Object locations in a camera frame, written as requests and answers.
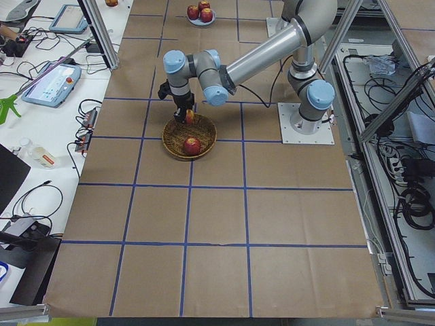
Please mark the aluminium frame post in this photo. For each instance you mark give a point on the aluminium frame post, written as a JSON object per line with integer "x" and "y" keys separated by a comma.
{"x": 99, "y": 32}

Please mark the light blue plate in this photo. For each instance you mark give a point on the light blue plate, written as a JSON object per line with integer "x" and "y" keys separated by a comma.
{"x": 199, "y": 22}

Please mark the dark red apple in basket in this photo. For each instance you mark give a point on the dark red apple in basket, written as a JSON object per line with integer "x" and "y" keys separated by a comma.
{"x": 192, "y": 146}

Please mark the black box on desk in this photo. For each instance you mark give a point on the black box on desk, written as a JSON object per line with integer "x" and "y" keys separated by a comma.
{"x": 37, "y": 265}

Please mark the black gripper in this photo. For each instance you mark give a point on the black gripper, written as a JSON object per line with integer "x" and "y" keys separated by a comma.
{"x": 183, "y": 101}

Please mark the teach pendant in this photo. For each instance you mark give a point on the teach pendant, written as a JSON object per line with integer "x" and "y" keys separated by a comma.
{"x": 52, "y": 89}
{"x": 69, "y": 19}

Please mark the teach pendant near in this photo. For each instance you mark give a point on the teach pendant near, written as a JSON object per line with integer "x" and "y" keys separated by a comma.
{"x": 52, "y": 89}

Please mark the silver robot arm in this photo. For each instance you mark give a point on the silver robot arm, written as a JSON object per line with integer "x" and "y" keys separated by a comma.
{"x": 306, "y": 22}

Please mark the red yellow apple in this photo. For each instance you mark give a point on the red yellow apple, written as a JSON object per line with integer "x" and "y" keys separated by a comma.
{"x": 189, "y": 119}

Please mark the teach pendant far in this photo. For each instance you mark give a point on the teach pendant far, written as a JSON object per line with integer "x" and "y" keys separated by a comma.
{"x": 69, "y": 19}

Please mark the green tipped metal rod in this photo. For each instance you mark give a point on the green tipped metal rod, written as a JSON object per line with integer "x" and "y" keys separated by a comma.
{"x": 8, "y": 103}

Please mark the red apple bottom of plate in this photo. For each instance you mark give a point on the red apple bottom of plate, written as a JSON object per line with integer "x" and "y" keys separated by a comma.
{"x": 206, "y": 15}

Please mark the plastic bottle on desk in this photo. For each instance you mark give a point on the plastic bottle on desk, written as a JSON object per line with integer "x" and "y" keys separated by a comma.
{"x": 38, "y": 153}

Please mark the round wicker basket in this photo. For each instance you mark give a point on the round wicker basket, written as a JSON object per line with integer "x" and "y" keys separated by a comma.
{"x": 174, "y": 134}

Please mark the red apple top of plate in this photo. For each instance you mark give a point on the red apple top of plate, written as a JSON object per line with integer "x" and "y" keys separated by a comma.
{"x": 193, "y": 12}

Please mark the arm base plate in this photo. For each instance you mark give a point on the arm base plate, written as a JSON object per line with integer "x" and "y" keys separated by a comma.
{"x": 272, "y": 26}
{"x": 297, "y": 131}

